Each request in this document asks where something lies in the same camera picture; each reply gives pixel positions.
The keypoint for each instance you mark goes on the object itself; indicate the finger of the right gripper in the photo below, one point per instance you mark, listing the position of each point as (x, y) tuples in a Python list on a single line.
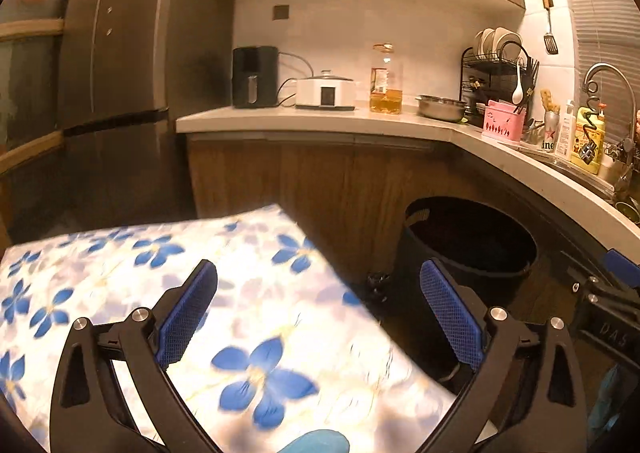
[(622, 267)]

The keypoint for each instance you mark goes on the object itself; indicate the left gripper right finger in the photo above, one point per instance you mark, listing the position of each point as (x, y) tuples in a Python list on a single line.
[(525, 394)]

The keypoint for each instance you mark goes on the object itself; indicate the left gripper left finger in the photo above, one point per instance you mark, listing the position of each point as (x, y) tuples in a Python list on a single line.
[(89, 412)]

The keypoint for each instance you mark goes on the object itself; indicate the blue nitrile glove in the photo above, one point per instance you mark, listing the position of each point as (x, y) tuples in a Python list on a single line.
[(318, 441)]

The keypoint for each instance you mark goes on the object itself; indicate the chrome kitchen faucet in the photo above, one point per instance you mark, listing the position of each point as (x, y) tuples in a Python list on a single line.
[(603, 82)]

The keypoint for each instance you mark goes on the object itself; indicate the black trash bin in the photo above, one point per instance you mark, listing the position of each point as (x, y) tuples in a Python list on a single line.
[(480, 246)]

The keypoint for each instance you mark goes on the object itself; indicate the yellow dish soap bottle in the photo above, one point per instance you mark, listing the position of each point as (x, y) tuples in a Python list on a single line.
[(589, 136)]

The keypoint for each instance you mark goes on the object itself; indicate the white detergent bottle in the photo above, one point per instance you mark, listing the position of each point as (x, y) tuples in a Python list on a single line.
[(566, 129)]

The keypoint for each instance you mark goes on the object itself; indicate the floral blue white tablecloth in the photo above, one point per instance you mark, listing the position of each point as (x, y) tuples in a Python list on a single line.
[(285, 348)]

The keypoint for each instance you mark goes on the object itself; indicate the pink utensil caddy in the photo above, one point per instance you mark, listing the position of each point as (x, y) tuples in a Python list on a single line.
[(503, 121)]

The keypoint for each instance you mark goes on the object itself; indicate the white spoon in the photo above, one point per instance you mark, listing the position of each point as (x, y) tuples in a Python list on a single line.
[(518, 92)]

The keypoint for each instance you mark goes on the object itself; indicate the hanging slotted spatula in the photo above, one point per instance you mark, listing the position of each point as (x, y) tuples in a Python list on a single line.
[(549, 40)]

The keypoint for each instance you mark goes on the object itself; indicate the stainless steel bowl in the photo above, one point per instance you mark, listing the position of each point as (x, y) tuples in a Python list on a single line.
[(441, 109)]

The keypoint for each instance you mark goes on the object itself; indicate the black dish rack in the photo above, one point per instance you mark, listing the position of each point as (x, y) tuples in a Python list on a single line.
[(487, 72)]

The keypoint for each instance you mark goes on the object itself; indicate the window blinds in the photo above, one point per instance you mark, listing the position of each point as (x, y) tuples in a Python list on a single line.
[(608, 31)]

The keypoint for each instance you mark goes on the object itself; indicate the wooden lower cabinet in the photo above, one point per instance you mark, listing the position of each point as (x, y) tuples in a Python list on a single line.
[(349, 193)]

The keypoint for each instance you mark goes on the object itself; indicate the cooking oil bottle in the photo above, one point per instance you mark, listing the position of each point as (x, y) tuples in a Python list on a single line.
[(385, 80)]

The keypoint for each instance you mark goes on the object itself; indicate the white electric cooker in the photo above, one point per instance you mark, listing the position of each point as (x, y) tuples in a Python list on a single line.
[(325, 91)]

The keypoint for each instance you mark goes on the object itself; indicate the black air fryer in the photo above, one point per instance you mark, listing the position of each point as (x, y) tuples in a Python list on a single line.
[(255, 77)]

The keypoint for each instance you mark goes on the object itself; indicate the dark grey refrigerator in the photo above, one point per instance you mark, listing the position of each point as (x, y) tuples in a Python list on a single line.
[(128, 71)]

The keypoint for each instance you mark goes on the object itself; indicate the wooden glass door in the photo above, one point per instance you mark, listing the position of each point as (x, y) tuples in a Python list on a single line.
[(33, 198)]

